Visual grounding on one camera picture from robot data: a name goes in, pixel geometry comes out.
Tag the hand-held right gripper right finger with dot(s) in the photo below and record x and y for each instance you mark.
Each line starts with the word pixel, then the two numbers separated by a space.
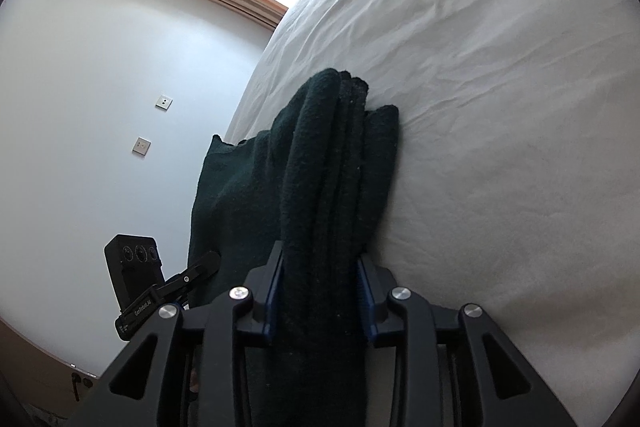
pixel 364 302

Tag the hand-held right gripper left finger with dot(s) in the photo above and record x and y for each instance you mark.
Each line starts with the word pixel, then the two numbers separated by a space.
pixel 273 297

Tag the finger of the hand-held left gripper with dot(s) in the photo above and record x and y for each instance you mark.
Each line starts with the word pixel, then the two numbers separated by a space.
pixel 200 268

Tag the dark green knit sweater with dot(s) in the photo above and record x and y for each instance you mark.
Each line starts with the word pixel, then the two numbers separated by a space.
pixel 320 187

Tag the white bed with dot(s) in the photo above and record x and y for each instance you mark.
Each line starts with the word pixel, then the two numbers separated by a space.
pixel 500 107

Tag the wall socket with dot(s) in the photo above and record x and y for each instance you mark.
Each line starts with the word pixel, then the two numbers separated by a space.
pixel 163 102
pixel 142 146

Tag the black wall plug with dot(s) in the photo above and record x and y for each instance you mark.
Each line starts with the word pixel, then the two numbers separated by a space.
pixel 80 382

